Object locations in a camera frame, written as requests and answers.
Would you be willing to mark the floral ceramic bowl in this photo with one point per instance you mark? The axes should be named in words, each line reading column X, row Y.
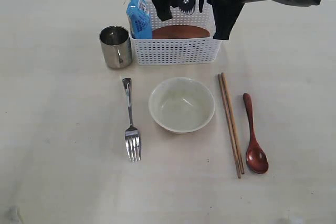
column 181, row 105

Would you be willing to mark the white perforated plastic basket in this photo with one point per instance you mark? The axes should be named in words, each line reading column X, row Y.
column 178, row 51

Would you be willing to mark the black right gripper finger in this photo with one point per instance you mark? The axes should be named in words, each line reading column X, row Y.
column 225, row 16

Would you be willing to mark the shiny steel cup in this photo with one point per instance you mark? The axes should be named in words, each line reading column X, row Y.
column 116, row 47

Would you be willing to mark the dark flat plate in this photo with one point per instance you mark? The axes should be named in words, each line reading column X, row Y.
column 180, row 32

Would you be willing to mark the blue snack packet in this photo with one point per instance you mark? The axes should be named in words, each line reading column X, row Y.
column 139, row 19

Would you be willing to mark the silver metal fork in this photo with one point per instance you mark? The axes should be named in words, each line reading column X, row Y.
column 132, row 134

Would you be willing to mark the wooden chopstick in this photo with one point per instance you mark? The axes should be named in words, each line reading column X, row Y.
column 229, row 123
column 233, row 123

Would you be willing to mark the brown wooden spoon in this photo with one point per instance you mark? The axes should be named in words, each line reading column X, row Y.
column 256, row 159

